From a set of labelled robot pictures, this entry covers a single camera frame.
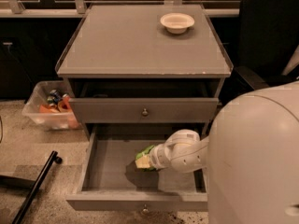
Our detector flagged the white paper bowl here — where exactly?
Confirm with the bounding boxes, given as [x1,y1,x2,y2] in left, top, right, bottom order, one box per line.
[160,13,195,35]

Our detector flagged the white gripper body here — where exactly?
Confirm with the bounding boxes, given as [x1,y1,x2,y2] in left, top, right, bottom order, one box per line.
[149,144,170,169]

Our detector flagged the black chair base leg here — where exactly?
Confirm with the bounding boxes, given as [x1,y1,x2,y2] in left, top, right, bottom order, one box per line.
[0,150,63,224]

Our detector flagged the green rice chip bag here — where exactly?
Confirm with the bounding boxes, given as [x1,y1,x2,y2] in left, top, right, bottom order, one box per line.
[135,145,154,171]

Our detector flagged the grey upper drawer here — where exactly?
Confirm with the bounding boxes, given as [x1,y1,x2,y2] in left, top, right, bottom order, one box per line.
[70,78,218,123]

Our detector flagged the grey drawer cabinet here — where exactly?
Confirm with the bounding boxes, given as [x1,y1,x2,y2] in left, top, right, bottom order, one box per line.
[57,5,233,134]

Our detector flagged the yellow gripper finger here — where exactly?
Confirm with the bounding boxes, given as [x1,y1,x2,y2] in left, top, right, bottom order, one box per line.
[135,157,151,169]

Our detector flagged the clear plastic storage bin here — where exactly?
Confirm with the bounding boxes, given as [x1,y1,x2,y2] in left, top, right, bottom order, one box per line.
[21,81,81,130]

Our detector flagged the grey open middle drawer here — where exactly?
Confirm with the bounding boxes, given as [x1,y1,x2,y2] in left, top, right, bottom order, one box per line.
[66,124,207,213]

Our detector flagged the orange items in bin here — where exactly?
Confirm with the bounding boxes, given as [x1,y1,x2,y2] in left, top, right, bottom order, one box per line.
[39,90,72,113]

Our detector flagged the black office chair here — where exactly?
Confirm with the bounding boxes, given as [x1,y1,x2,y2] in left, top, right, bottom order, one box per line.
[220,0,299,104]

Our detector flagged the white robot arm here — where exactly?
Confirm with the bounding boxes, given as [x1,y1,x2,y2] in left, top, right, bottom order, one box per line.
[135,81,299,224]

